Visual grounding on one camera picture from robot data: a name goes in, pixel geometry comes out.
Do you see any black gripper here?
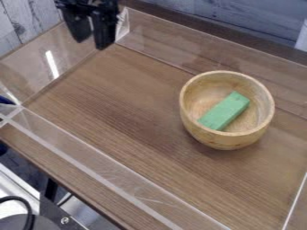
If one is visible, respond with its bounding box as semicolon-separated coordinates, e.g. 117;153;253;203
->
54;0;119;50

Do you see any green rectangular block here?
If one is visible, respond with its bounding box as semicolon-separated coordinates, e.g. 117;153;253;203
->
198;92;251;131

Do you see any light wooden bowl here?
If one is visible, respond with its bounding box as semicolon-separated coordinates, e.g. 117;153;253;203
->
179;70;275;150

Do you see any blue object at left edge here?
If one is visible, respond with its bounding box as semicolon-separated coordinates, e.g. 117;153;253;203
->
0;95;17;105

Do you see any clear acrylic front barrier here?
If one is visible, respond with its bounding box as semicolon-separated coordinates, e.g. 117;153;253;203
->
0;103;230;230

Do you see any black metal table leg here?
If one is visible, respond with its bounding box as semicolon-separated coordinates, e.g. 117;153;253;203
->
41;179;89;230

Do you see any clear acrylic corner bracket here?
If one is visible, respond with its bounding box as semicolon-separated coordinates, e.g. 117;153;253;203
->
115;7;130;41

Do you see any black cable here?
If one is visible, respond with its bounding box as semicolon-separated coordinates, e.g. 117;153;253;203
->
0;195;37;230

